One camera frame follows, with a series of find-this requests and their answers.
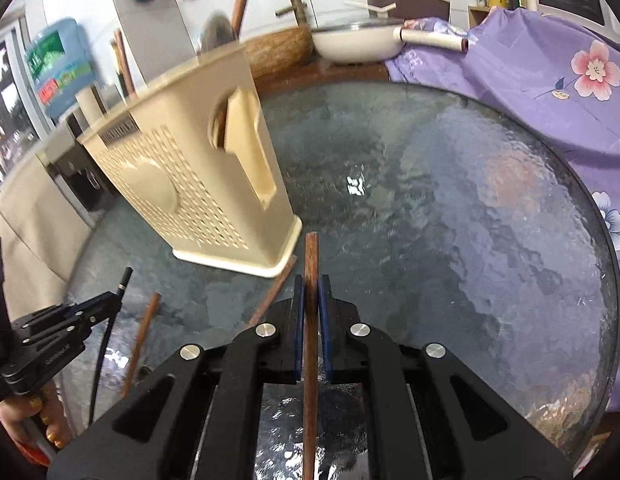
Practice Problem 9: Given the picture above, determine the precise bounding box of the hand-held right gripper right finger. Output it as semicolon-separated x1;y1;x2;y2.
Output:
317;274;575;480

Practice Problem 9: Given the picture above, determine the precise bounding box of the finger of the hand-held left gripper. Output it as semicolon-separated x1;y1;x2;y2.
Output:
22;306;115;358
12;290;122;332

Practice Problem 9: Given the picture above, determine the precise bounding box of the white pan with lid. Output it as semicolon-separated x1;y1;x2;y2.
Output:
310;9;468;63

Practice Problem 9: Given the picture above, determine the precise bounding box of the woven brown basin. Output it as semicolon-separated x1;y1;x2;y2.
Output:
245;25;315;78

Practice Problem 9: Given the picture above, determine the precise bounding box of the beige cloth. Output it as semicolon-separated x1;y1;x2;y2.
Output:
0;155;106;311

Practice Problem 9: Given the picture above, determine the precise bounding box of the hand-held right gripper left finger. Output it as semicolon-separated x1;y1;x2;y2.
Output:
47;274;307;480

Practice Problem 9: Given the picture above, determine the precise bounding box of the white paper cup tube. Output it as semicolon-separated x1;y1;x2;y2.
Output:
75;85;108;116

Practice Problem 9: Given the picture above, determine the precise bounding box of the blue water jug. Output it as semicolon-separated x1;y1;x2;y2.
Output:
22;17;98;121

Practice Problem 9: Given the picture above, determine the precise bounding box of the grey water dispenser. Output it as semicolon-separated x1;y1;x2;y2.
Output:
37;110;116;216

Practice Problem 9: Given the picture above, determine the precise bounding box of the cream plastic utensil holder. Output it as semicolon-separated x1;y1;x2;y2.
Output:
76;40;303;278

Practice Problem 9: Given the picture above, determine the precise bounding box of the black chopstick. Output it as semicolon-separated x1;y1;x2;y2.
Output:
90;266;134;423

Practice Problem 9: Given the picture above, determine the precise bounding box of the brass faucet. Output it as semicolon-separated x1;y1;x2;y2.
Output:
275;0;311;26

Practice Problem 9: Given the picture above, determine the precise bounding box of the wooden counter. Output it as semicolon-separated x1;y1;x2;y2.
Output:
252;57;391;93

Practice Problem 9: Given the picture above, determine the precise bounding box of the person's left hand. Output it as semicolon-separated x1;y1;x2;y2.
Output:
0;381;72;452

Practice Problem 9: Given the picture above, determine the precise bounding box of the small wooden box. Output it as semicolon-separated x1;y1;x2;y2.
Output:
467;5;495;31

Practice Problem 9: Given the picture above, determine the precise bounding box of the aluminium sliding window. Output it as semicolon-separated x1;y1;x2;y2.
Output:
0;30;41;196

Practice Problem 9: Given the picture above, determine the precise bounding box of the purple floral cloth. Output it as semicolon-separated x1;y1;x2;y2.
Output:
385;7;620;401

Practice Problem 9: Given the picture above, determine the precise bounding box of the white rice paddle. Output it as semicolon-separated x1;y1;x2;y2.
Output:
344;0;397;15

